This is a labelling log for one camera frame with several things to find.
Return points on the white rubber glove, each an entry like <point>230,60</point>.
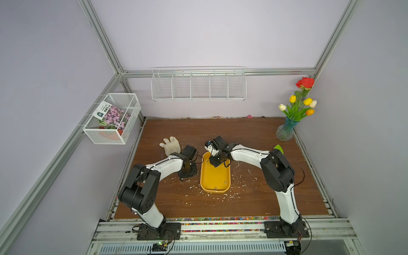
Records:
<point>170,146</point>

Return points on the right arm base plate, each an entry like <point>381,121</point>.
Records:
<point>282,229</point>

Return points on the yellow plastic storage box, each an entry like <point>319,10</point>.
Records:
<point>216,180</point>

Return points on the pink flower packet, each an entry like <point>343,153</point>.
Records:
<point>110,116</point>

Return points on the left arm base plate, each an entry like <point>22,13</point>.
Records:
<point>159,231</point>

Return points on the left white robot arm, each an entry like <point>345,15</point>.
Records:
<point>139,190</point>

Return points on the artificial flower bouquet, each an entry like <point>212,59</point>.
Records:
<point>300,105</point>

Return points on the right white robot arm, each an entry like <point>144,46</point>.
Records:
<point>278,173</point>

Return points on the green leaf spatula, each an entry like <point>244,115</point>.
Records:
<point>278,147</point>

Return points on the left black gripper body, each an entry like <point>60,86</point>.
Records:
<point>190,171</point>

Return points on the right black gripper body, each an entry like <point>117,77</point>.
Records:
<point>217,158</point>

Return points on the white wire basket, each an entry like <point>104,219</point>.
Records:
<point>100,135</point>

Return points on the aluminium front rail frame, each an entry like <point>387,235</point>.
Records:
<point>238,236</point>

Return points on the white wire wall shelf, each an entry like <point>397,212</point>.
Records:
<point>199,84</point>

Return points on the blue glass vase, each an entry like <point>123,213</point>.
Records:
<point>285,132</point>

